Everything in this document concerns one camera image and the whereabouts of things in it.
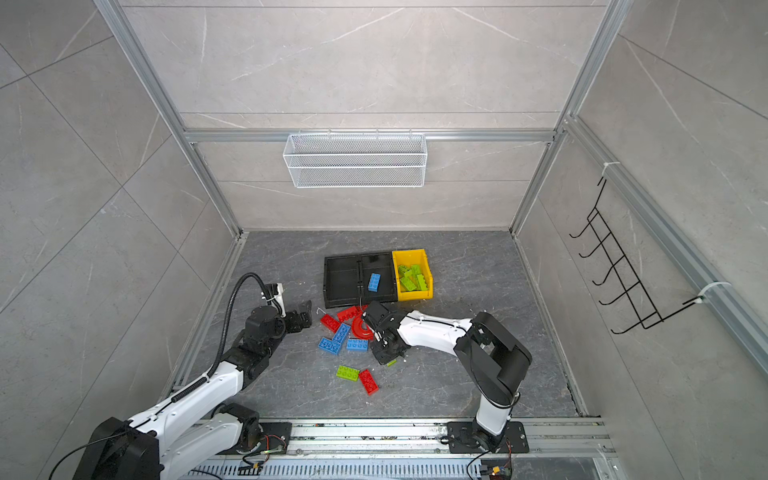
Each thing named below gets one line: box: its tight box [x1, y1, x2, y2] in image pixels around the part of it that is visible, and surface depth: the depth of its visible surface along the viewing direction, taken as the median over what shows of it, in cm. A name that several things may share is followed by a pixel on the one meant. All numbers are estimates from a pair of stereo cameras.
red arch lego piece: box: [352, 314, 375, 341], surface depth 94 cm
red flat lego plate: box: [320, 314, 340, 333], surface depth 95 cm
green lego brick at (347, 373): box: [336, 365, 360, 382], surface depth 85 cm
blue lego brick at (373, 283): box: [367, 273, 381, 293], surface depth 103 cm
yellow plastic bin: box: [391, 249, 434, 301], surface depth 103 cm
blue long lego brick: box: [333, 323, 351, 345], surface depth 92 cm
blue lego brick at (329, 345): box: [318, 337, 342, 355], surface depth 90 cm
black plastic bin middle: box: [358, 251, 397, 304], surface depth 112 cm
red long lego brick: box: [337, 304, 368, 322], surface depth 97 cm
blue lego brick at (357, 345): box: [346, 339, 369, 351], surface depth 90 cm
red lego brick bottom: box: [359, 369, 379, 396], surface depth 83 cm
